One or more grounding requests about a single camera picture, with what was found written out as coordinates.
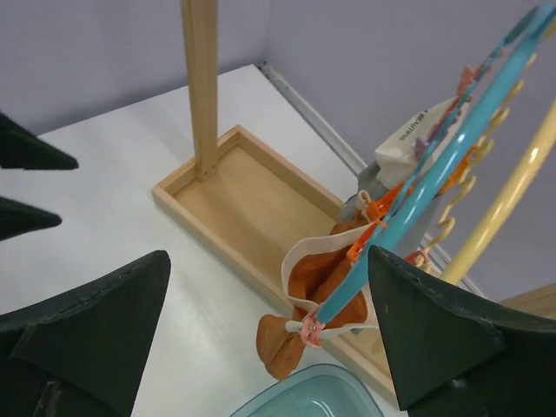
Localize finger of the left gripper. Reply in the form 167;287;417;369
0;197;62;241
1;113;78;170

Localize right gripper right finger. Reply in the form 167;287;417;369
367;246;555;416

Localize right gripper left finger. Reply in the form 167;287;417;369
1;250;171;416

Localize orange and cream underwear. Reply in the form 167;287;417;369
255;190;395;381

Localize blue plastic hanger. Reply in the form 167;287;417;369
316;3;555;324

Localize yellow plastic hanger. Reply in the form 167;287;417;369
408;79;555;285

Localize grey and cream underwear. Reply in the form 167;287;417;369
330;97;469;253

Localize teal plastic bin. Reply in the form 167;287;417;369
232;364;383;417

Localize wooden clothes rack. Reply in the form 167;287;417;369
150;0;556;400

